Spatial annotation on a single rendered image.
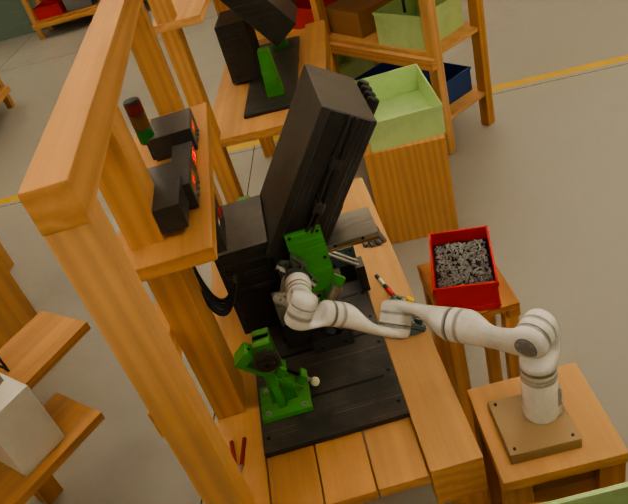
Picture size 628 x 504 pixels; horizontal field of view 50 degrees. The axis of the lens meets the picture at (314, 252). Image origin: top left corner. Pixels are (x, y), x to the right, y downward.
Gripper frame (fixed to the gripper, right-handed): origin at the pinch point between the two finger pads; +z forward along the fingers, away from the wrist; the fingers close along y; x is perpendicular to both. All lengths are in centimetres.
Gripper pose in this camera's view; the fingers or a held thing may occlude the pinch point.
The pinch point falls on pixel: (295, 266)
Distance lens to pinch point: 204.8
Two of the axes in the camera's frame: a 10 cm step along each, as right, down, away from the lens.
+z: -0.7, -3.5, 9.3
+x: -4.9, 8.3, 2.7
